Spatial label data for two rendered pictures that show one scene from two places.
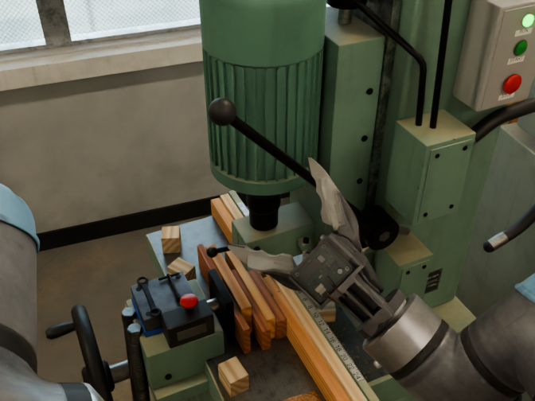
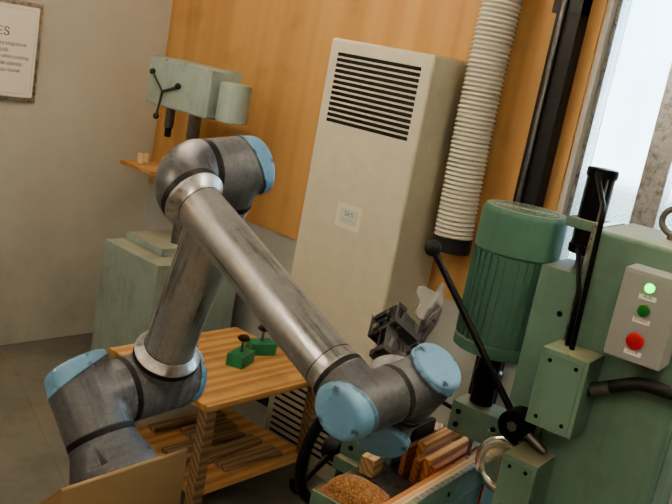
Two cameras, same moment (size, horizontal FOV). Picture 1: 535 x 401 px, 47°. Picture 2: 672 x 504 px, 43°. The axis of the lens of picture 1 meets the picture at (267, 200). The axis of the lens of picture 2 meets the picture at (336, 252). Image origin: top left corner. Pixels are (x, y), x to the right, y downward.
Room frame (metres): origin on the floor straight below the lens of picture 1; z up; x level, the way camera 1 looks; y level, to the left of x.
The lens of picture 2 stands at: (-0.37, -1.30, 1.74)
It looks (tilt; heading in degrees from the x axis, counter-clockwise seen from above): 13 degrees down; 59
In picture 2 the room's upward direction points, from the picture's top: 11 degrees clockwise
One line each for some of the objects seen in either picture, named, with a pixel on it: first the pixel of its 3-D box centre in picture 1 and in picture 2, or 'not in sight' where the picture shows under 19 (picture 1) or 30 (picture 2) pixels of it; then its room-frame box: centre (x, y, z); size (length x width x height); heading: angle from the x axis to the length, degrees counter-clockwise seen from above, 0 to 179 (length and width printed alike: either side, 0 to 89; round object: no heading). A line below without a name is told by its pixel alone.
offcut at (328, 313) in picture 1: (325, 309); not in sight; (0.87, -0.12, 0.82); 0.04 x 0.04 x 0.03; 4
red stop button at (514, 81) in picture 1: (512, 83); (634, 341); (0.81, -0.36, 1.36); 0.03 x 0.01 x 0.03; 115
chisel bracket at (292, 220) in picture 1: (274, 239); (483, 425); (0.85, -0.01, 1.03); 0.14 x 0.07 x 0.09; 115
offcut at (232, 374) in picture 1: (233, 376); (371, 463); (0.63, 0.06, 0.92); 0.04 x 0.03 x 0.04; 31
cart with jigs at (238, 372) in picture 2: not in sight; (215, 411); (0.92, 1.53, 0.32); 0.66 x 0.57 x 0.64; 20
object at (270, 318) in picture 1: (248, 291); (448, 458); (0.81, 0.04, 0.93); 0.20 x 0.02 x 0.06; 25
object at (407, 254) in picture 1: (396, 270); (522, 482); (0.78, -0.23, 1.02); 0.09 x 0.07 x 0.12; 25
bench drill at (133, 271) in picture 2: not in sight; (179, 234); (1.01, 2.44, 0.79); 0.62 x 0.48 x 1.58; 108
